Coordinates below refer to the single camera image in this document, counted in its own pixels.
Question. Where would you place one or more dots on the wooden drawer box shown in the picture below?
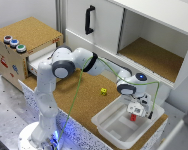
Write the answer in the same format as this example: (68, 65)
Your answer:
(25, 31)

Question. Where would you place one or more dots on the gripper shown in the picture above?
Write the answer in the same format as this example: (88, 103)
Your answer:
(139, 106)

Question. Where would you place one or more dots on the pink block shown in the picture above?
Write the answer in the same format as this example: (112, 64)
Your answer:
(133, 116)

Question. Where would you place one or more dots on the red button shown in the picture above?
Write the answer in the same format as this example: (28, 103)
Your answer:
(7, 39)

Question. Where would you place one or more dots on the wooden drawer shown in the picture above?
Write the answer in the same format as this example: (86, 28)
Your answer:
(35, 61)

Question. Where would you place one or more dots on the green button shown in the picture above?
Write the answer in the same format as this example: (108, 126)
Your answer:
(21, 48)

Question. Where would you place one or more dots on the white sliding door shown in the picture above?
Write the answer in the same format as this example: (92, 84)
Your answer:
(107, 23)

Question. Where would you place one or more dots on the blue button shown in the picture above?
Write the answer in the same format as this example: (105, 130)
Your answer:
(14, 42)

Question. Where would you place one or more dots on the white cabinet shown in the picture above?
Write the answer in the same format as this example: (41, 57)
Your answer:
(150, 13)

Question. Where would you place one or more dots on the yellow block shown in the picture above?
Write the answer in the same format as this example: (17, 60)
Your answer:
(103, 91)

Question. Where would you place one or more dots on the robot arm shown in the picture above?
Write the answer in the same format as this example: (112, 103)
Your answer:
(45, 86)

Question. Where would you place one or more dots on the white plastic box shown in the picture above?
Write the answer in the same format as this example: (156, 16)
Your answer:
(110, 128)

